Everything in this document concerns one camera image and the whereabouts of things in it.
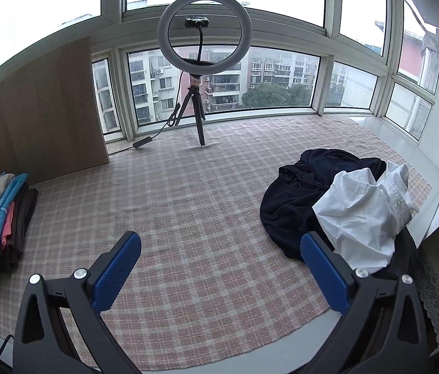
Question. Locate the pink folded garment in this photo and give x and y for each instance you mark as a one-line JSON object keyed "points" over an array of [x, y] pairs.
{"points": [[7, 226]]}

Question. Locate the navy blue t-shirt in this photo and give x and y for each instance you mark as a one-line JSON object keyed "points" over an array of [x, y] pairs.
{"points": [[293, 202]]}

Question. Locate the black phone holder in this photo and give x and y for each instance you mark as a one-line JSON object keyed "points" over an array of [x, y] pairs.
{"points": [[197, 22]]}

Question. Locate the white lace cloth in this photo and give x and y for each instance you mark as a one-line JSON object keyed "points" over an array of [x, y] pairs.
{"points": [[437, 304]]}

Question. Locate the pink checkered mat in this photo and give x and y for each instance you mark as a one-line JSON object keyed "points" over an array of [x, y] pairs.
{"points": [[204, 210]]}

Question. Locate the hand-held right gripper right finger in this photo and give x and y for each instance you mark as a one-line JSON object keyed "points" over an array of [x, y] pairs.
{"points": [[324, 276]]}

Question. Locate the light wooden board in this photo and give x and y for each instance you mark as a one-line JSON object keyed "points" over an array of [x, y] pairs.
{"points": [[44, 117]]}

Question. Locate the black inline controller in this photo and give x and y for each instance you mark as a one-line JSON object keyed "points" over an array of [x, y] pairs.
{"points": [[142, 142]]}

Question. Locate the apartment buildings outside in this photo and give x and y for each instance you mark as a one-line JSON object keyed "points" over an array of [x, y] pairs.
{"points": [[223, 85]]}

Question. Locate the dark grey garment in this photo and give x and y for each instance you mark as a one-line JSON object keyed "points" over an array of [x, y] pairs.
{"points": [[17, 233], [404, 253]]}

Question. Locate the white window frame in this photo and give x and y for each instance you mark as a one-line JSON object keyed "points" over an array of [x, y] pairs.
{"points": [[112, 7]]}

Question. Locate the black folded garment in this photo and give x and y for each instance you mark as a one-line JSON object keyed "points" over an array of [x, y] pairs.
{"points": [[28, 218]]}

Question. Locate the white shirt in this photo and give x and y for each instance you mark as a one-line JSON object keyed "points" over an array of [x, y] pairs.
{"points": [[359, 218]]}

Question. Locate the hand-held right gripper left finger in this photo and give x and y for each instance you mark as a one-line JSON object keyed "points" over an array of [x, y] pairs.
{"points": [[116, 268]]}

